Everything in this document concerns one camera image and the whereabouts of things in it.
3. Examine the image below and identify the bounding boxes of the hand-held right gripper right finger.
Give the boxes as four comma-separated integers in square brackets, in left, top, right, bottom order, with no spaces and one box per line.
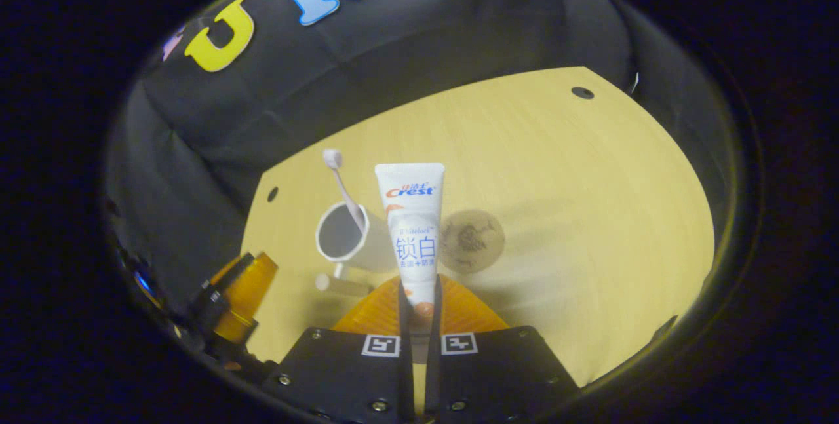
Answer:
[426,273,581,424]

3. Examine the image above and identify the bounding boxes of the white toothbrush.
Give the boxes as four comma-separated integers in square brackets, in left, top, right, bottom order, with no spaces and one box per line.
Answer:
[322,149,368,232]

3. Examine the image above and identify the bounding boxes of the round cork coaster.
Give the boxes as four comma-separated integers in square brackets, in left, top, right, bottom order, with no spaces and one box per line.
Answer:
[438,209,507,275]

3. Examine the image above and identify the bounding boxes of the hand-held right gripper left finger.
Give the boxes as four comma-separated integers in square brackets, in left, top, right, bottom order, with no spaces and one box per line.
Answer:
[262,275,415,424]

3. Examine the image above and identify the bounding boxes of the wooden desktop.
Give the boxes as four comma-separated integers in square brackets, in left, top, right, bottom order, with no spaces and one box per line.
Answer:
[239,67,716,412]

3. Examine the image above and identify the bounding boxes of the white toothpaste tube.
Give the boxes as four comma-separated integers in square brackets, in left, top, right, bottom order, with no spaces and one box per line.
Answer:
[375,163,446,337]

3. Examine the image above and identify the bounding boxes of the white cup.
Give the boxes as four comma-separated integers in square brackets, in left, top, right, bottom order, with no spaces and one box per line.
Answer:
[315,202,402,298]

